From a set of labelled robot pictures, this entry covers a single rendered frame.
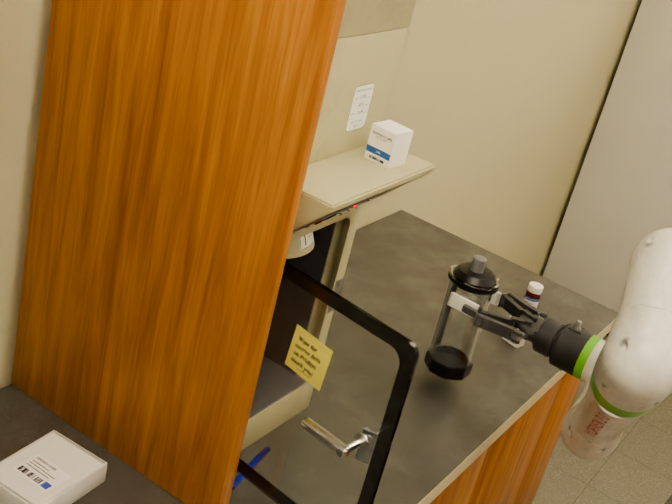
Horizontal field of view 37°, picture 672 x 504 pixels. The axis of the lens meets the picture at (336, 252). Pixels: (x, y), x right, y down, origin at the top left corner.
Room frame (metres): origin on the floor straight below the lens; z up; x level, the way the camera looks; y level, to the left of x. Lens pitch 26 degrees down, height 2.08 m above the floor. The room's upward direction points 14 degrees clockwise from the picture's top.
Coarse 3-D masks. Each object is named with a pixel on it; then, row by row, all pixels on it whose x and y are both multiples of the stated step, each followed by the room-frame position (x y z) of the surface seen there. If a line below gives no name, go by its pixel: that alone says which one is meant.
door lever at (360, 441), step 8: (304, 424) 1.24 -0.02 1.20; (312, 424) 1.24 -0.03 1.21; (312, 432) 1.23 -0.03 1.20; (320, 432) 1.23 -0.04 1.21; (328, 432) 1.23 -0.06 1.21; (320, 440) 1.22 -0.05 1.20; (328, 440) 1.22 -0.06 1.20; (336, 440) 1.22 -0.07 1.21; (360, 440) 1.23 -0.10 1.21; (336, 448) 1.21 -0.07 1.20; (344, 448) 1.20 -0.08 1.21; (352, 448) 1.21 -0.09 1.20; (360, 448) 1.24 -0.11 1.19; (344, 456) 1.20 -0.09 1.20
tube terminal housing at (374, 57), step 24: (336, 48) 1.49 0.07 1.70; (360, 48) 1.55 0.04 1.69; (384, 48) 1.62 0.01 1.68; (336, 72) 1.50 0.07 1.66; (360, 72) 1.57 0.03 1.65; (384, 72) 1.64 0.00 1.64; (336, 96) 1.52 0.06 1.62; (384, 96) 1.66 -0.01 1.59; (336, 120) 1.53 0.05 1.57; (384, 120) 1.68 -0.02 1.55; (336, 144) 1.55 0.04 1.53; (360, 144) 1.62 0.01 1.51; (336, 216) 1.60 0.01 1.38; (336, 240) 1.68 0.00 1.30; (336, 264) 1.69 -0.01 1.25
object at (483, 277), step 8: (480, 256) 1.91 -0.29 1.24; (464, 264) 1.92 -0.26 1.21; (472, 264) 1.90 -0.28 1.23; (480, 264) 1.89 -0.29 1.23; (456, 272) 1.89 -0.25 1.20; (464, 272) 1.88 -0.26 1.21; (472, 272) 1.89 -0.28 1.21; (480, 272) 1.89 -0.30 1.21; (488, 272) 1.91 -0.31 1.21; (464, 280) 1.87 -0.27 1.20; (472, 280) 1.86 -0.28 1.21; (480, 280) 1.87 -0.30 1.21; (488, 280) 1.87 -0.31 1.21
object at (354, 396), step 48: (288, 288) 1.36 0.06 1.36; (288, 336) 1.34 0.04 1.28; (336, 336) 1.29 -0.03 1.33; (384, 336) 1.25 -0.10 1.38; (288, 384) 1.33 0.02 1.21; (336, 384) 1.28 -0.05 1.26; (384, 384) 1.24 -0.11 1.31; (288, 432) 1.32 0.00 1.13; (336, 432) 1.27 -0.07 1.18; (384, 432) 1.22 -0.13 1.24; (288, 480) 1.30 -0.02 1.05; (336, 480) 1.26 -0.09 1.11
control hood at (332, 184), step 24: (312, 168) 1.47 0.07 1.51; (336, 168) 1.49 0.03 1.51; (360, 168) 1.52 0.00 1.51; (384, 168) 1.55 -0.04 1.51; (408, 168) 1.57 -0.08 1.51; (432, 168) 1.61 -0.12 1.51; (312, 192) 1.37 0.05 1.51; (336, 192) 1.40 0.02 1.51; (360, 192) 1.42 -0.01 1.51; (312, 216) 1.35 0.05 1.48
